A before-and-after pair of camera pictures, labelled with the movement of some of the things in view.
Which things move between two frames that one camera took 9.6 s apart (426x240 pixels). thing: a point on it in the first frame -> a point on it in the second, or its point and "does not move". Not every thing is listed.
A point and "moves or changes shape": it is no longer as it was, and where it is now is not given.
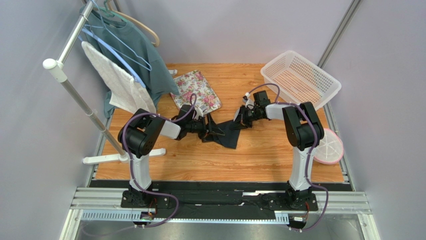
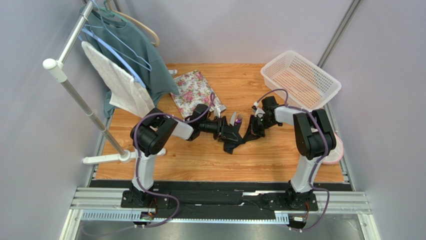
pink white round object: (331, 149) does not move
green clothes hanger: (109, 12) does not move
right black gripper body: (240, 116) -> (257, 122)
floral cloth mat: (192, 82) does not move
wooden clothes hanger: (129, 18) does not move
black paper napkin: (230, 139) moves or changes shape
